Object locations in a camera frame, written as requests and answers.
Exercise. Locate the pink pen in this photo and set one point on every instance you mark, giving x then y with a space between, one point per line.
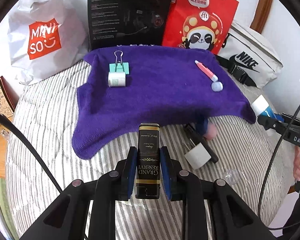
203 69

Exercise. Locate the striped quilt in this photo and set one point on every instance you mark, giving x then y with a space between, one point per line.
52 130

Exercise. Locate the mint green binder clip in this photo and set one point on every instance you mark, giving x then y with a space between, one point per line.
120 68

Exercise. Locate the white charger plug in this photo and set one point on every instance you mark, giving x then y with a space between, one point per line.
197 156

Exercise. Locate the white plastic shopping bag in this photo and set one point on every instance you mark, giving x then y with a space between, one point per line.
27 17

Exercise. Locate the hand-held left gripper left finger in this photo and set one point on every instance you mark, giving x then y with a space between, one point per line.
132 172

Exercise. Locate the clear suction cup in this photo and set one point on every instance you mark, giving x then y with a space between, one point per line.
230 177

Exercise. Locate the pink round case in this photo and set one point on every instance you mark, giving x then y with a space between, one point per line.
211 132

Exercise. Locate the red paper bag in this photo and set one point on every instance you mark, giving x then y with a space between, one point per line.
190 10

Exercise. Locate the wooden nightstand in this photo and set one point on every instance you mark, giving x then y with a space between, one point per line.
0 155

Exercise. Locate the white cylindrical container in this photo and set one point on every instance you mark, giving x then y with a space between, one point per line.
117 80

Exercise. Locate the white waist bag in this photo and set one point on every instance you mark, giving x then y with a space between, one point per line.
254 45

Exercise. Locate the green sheet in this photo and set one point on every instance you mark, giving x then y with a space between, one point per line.
2 195

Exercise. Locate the blue and white bottle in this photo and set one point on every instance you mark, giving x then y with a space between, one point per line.
259 105

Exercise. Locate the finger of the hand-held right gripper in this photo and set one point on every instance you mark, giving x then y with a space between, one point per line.
272 126
281 117

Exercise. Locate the small white round cap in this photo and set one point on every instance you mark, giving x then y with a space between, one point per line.
217 86

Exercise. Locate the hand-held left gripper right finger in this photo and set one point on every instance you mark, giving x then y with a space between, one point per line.
166 172

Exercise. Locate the black box with gold print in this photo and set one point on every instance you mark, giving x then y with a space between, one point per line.
147 160

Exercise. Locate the black cardboard box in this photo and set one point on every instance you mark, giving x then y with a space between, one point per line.
115 10

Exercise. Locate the purple towel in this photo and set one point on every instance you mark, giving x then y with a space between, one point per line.
165 92

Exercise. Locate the patterned book with red edge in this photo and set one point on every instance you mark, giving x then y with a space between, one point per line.
0 95

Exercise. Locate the brown wooden headboard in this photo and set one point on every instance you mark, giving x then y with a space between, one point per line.
263 7

